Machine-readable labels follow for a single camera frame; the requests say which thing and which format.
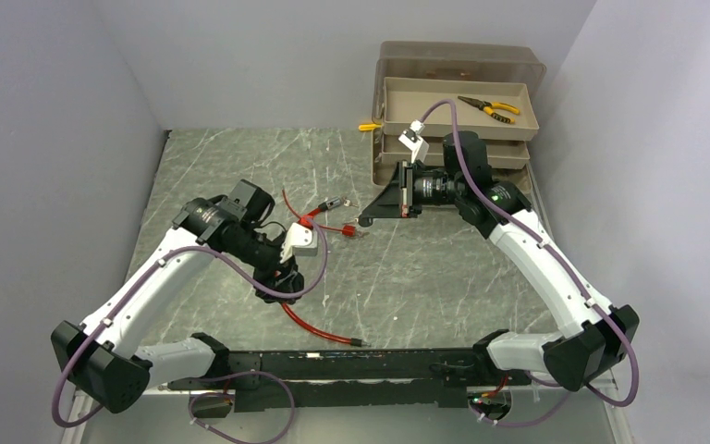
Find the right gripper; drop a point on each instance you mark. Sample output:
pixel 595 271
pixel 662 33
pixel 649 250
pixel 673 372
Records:
pixel 398 198

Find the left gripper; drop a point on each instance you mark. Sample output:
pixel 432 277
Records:
pixel 287 273

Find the silver key bunch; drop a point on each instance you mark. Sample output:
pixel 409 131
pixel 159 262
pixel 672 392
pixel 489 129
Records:
pixel 348 202

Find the red cable lock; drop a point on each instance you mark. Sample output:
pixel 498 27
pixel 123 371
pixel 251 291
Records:
pixel 353 342

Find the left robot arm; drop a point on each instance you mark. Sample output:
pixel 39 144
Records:
pixel 103 355

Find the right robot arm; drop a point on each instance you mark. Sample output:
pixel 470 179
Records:
pixel 592 334

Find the beige tiered toolbox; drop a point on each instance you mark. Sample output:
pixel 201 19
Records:
pixel 424 79

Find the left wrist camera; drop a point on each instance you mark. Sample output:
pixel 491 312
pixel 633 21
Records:
pixel 299 241

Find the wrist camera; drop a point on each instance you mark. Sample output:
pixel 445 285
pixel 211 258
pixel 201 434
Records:
pixel 299 241
pixel 411 138

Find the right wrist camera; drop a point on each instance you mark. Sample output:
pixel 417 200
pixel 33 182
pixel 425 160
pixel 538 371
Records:
pixel 411 138

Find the yellow handled screwdriver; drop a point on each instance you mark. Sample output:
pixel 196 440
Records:
pixel 369 127

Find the yellow handled pliers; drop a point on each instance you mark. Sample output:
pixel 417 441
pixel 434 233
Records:
pixel 498 111

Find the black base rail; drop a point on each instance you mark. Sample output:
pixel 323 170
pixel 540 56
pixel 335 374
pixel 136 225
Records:
pixel 443 377

